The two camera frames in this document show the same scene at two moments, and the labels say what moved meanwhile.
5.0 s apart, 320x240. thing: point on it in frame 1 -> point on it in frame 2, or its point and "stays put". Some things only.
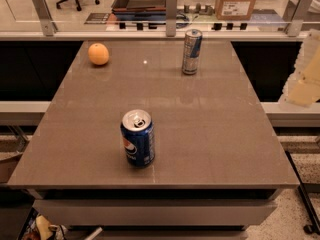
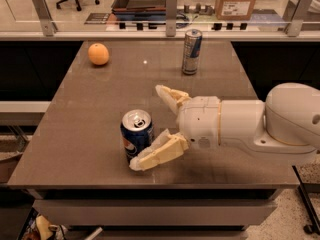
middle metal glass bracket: (171, 13) stays put
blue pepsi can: (138, 136) stays put
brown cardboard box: (235, 2) stays put
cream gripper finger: (303, 86) -> (167, 147)
